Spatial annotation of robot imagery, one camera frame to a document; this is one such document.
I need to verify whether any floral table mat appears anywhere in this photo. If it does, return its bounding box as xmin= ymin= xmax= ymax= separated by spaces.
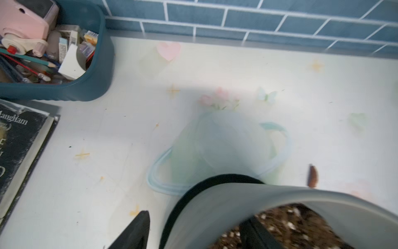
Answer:
xmin=1 ymin=37 xmax=398 ymax=249

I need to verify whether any dark green pot saucer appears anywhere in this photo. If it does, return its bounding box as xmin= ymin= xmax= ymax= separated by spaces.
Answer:
xmin=159 ymin=174 xmax=264 ymax=249

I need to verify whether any teal stationery tray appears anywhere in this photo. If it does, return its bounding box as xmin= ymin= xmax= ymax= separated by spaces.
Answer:
xmin=1 ymin=1 xmax=115 ymax=101

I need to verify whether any white ceramic pot with soil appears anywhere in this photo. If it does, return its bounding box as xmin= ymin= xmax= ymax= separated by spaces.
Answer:
xmin=165 ymin=183 xmax=398 ymax=249

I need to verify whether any black book gold cover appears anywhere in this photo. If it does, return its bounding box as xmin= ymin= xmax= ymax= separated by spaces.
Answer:
xmin=1 ymin=100 xmax=60 ymax=230

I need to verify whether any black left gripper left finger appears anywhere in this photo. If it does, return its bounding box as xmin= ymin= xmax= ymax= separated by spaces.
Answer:
xmin=108 ymin=211 xmax=150 ymax=249

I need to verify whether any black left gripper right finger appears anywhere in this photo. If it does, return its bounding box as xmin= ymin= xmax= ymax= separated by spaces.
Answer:
xmin=239 ymin=216 xmax=283 ymax=249

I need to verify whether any brown mud piece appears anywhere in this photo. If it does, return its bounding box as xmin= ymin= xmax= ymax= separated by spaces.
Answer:
xmin=307 ymin=165 xmax=319 ymax=188

